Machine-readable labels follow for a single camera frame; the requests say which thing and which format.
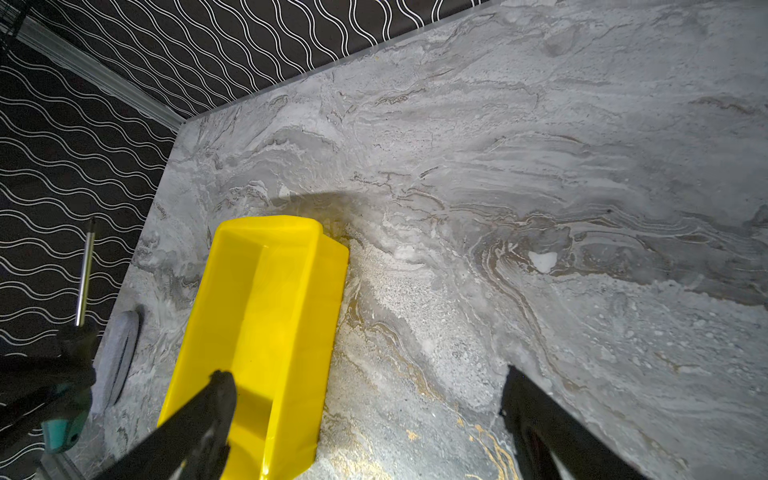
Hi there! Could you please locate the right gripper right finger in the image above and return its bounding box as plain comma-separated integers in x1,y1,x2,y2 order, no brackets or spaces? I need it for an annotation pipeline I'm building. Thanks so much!
499,365,645,479

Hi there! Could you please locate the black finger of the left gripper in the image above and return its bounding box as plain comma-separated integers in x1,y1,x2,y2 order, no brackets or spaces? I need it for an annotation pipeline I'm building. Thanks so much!
1,333,75,449

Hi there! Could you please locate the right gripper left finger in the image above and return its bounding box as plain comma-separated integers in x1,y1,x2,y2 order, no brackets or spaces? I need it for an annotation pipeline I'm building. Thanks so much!
98,370,237,479

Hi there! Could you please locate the green handled screwdriver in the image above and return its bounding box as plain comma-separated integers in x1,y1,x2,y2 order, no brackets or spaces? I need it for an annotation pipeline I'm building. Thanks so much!
42,217,97,453

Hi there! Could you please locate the yellow plastic bin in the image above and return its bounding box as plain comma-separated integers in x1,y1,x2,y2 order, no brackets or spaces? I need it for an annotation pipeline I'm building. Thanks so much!
160,215,349,479

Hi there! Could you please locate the grey round disc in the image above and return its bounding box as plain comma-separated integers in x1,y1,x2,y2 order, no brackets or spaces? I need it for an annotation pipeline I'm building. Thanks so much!
89,310,141,417

